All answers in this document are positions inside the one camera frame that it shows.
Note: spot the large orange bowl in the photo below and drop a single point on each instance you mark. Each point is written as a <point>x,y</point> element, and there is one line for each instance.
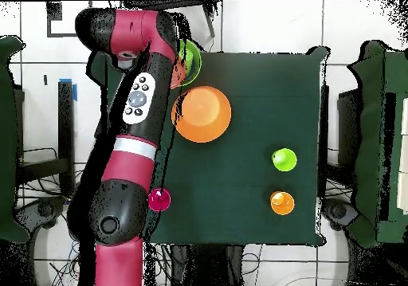
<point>204,114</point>

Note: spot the small red-orange bowl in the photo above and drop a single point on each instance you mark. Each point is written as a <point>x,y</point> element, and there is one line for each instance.
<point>178,75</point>

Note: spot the large light green bowl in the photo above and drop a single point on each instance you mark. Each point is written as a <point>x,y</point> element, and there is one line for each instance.
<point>197,66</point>

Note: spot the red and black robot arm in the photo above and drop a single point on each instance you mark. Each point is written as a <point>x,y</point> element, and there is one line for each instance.
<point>127,177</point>

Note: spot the dark green tablecloth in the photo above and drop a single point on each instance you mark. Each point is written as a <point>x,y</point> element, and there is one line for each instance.
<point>255,107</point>

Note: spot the red cup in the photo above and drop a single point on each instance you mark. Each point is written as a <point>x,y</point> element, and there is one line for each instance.
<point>159,200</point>

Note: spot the lime green cup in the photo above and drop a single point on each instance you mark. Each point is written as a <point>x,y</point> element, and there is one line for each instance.
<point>284,160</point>

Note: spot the orange cup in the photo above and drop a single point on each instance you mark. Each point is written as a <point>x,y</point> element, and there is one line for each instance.
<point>282,203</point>

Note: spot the black metal stand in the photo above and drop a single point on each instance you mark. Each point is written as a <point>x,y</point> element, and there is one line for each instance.
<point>347,123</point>
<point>65,123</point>

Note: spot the blue tape strip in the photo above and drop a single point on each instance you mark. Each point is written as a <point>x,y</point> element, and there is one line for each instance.
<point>75,91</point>

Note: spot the neighbouring green covered table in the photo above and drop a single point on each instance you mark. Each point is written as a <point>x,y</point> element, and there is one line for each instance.
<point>369,139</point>
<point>8,139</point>

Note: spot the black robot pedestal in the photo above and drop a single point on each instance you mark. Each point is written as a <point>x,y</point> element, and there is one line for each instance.
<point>207,263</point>

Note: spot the black camera tripod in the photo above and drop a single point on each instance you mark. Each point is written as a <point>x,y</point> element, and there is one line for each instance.
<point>208,15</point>

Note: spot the grey square frame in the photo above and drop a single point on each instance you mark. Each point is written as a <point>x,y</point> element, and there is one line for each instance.
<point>49,24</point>

